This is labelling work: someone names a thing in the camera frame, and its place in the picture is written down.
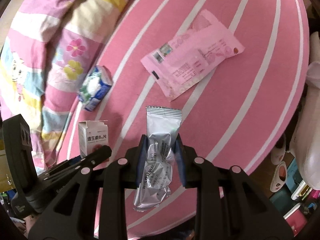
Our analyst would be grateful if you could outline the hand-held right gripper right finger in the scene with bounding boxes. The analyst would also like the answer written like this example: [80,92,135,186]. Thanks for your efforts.
[175,134,294,240]

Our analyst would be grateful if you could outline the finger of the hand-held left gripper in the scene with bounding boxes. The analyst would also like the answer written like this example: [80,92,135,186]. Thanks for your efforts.
[37,145,112,180]

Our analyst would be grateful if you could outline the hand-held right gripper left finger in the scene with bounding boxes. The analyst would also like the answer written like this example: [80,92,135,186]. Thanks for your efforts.
[29,134,148,240]

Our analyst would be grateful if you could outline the small white medicine box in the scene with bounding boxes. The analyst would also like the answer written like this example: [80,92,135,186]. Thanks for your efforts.
[78,120,110,159]

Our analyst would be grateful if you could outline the silver foil packet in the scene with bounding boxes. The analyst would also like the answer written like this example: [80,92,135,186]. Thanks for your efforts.
[132,106,183,213]

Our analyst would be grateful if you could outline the blue and white packet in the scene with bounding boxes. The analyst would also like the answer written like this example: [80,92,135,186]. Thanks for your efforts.
[79,65,113,112]

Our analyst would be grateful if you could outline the pink striped mattress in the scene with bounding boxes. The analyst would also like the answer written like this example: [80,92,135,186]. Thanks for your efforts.
[45,0,310,240]

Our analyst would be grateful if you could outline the white and pink slipper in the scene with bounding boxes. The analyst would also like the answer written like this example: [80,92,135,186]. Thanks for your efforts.
[272,162,288,193]
[271,135,288,165]

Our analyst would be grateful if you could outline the pink plastic packet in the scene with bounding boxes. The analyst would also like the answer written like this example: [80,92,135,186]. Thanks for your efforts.
[140,9,244,102]

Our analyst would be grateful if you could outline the striped cartoon sheep quilt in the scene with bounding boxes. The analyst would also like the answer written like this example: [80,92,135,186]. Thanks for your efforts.
[0,0,140,170]

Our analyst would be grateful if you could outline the teal storage box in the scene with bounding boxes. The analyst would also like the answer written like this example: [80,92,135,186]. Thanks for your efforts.
[270,187,300,205]

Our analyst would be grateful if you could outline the pink box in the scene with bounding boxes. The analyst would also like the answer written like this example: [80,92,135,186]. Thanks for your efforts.
[284,202,308,228]

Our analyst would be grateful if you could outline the white chair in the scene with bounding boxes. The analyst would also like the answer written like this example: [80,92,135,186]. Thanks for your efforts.
[287,31,320,188]

